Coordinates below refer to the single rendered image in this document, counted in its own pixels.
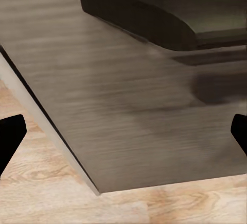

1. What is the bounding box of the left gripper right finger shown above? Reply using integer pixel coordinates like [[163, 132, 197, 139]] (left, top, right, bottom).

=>
[[231, 114, 247, 155]]

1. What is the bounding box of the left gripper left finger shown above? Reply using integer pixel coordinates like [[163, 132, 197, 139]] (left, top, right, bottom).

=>
[[0, 114, 27, 175]]

